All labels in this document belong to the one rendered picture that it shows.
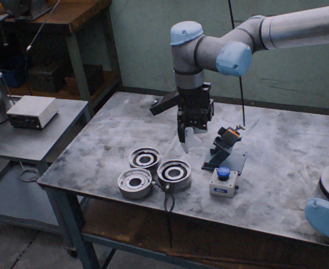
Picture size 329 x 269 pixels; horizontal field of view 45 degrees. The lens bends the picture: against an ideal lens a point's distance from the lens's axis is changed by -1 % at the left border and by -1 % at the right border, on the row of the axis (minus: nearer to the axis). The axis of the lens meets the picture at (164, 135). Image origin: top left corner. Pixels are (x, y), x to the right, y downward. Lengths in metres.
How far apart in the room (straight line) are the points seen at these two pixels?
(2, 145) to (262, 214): 1.17
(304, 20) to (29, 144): 1.26
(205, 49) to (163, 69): 2.12
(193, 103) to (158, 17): 1.86
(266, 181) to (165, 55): 1.86
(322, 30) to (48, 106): 1.31
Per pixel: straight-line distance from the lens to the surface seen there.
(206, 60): 0.90
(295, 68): 2.77
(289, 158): 1.35
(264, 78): 2.83
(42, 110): 1.84
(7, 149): 1.82
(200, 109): 1.02
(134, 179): 1.25
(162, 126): 1.50
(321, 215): 0.94
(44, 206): 2.17
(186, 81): 0.97
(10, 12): 2.61
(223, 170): 1.17
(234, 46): 0.88
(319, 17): 0.90
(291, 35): 0.93
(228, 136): 1.23
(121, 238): 1.46
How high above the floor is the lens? 1.66
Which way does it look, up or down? 36 degrees down
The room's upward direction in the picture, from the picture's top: 7 degrees counter-clockwise
